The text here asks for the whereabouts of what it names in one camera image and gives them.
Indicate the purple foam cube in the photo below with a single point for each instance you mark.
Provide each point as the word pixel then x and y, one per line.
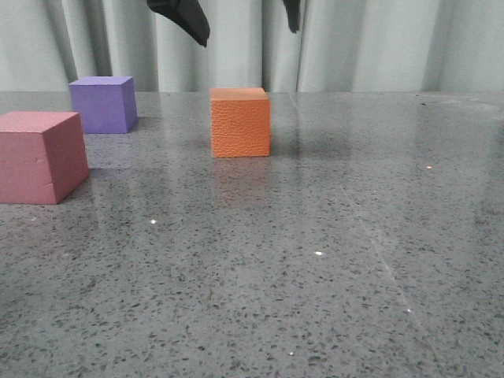
pixel 106 104

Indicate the orange foam cube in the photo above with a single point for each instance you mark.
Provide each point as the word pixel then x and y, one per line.
pixel 240 122

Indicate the pink foam cube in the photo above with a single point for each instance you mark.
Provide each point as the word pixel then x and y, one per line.
pixel 43 156

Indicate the grey pleated curtain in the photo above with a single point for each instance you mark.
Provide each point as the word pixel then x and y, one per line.
pixel 340 46

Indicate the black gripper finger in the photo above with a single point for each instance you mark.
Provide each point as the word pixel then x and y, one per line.
pixel 187 14
pixel 292 8

